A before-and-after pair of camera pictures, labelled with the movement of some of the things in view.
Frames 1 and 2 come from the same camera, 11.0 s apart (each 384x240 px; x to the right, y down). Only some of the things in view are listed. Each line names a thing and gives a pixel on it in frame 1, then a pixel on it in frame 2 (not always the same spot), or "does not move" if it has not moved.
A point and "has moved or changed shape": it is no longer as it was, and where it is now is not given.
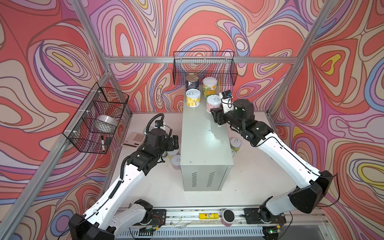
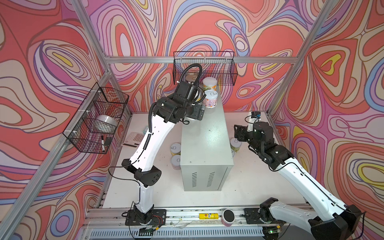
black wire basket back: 219,64 does not move
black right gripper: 218,115 to 240,131
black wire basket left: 91,129 does not move
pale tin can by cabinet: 175,162 does not move
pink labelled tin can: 213,101 has moved or changed shape
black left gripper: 170,146 to 199,112
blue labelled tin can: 192,81 does not move
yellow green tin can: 235,143 does not move
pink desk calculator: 134,140 does not move
